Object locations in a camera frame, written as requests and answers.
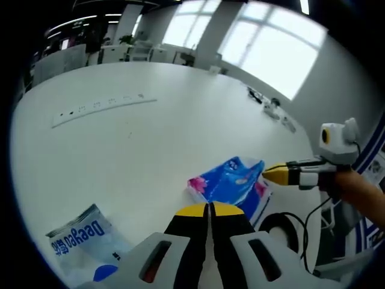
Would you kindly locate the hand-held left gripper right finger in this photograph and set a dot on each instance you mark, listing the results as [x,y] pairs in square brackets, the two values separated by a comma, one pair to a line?
[237,247]

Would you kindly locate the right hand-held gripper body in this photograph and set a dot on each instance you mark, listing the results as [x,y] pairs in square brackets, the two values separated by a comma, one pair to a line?
[338,147]

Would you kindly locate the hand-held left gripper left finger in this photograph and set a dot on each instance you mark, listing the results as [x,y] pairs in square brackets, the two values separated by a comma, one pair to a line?
[180,241]

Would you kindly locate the blue tissue pack pink flowers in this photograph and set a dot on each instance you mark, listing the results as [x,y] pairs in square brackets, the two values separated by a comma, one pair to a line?
[228,183]

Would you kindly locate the white blue wipes packet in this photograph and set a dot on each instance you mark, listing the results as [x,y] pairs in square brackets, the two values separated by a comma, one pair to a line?
[87,238]

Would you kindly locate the small white block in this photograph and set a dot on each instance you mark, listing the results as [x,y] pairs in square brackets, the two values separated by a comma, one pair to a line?
[288,125]

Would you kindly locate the small white charger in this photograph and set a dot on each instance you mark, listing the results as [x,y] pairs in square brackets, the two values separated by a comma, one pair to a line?
[272,108]

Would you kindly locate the small black device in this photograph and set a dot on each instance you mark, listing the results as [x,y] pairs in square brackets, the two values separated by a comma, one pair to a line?
[255,94]

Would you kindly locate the wide window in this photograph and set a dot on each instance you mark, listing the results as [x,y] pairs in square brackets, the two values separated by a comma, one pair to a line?
[270,45]

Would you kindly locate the straight ceiling light strip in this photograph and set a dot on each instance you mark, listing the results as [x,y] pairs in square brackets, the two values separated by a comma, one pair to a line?
[305,6]

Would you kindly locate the black office chair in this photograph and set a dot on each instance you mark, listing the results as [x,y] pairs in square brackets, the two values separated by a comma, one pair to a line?
[188,57]

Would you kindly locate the white built-in power strip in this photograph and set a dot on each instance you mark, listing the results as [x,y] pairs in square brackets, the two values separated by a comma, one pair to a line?
[102,106]

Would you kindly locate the narrow window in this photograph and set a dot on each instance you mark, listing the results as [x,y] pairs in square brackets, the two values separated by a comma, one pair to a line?
[189,24]

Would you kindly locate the white shelf unit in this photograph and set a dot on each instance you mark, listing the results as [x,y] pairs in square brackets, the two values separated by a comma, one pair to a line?
[147,51]

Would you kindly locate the green potted plant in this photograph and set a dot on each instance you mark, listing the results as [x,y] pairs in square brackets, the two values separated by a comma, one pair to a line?
[126,39]

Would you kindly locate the curved ceiling light strip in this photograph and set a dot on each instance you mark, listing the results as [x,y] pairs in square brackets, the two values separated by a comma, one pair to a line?
[72,23]

